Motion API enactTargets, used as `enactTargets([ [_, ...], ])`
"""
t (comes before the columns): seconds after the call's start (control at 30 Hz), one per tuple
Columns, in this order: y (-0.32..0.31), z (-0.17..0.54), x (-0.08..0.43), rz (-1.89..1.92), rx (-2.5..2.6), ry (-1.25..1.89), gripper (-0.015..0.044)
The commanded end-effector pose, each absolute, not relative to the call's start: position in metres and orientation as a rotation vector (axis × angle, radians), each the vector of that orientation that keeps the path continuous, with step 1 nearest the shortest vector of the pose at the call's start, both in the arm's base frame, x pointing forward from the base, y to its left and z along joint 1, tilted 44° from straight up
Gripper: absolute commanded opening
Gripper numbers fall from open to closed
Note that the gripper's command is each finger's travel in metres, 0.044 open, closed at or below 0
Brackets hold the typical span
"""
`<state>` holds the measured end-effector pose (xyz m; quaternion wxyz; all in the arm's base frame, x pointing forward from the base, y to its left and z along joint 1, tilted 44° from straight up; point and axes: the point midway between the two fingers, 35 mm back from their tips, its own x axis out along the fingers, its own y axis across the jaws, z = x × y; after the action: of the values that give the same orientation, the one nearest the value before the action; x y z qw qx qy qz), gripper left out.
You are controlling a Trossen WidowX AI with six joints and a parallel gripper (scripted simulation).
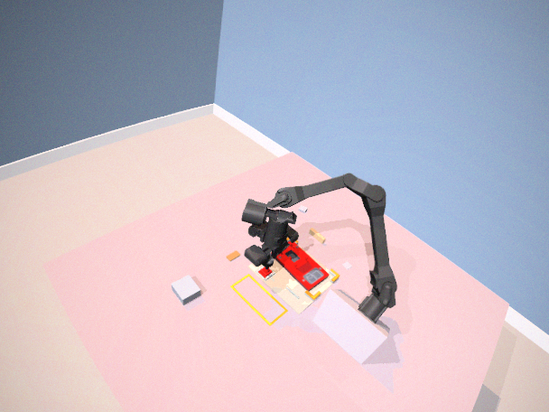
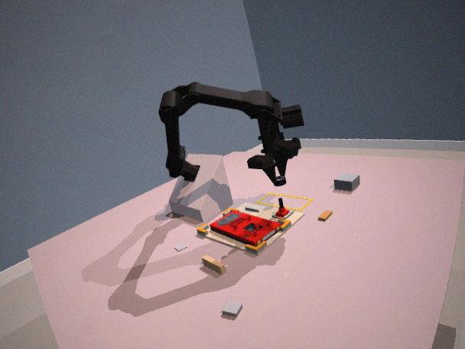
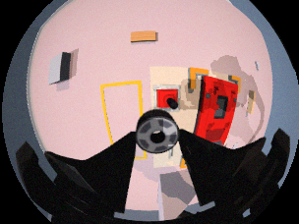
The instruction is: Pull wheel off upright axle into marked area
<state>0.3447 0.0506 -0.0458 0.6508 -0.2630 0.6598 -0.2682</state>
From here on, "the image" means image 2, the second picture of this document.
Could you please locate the grey mottled wheel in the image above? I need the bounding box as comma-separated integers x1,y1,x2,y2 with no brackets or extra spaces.
274,176,286,187

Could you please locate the orange flat bar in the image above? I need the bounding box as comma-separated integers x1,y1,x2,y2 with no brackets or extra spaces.
318,210,333,221

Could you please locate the tan rectangular block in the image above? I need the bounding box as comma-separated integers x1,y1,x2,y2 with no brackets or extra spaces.
201,256,226,274

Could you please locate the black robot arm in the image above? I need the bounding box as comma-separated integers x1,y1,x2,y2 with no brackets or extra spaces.
158,82,304,181

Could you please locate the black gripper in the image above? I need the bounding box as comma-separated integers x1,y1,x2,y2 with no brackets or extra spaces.
247,130,288,184

